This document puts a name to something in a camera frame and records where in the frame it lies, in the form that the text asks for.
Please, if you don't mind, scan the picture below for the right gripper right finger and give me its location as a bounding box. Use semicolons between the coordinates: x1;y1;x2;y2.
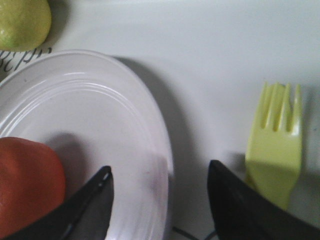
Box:
207;160;320;240

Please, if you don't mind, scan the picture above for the yellow plastic fork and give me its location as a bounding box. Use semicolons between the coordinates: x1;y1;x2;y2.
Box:
245;83;303;210

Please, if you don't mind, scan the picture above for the yellow lemon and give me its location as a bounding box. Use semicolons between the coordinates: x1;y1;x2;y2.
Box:
0;0;52;52

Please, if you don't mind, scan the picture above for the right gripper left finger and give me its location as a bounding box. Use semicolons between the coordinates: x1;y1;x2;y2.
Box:
5;166;113;240

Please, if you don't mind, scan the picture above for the orange mandarin fruit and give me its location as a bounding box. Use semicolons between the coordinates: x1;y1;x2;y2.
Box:
0;137;66;238

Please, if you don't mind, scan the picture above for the white rectangular tray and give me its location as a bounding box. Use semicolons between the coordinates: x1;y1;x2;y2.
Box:
0;0;320;240

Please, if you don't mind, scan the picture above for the beige round plate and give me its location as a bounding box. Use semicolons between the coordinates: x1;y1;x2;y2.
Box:
0;50;173;240

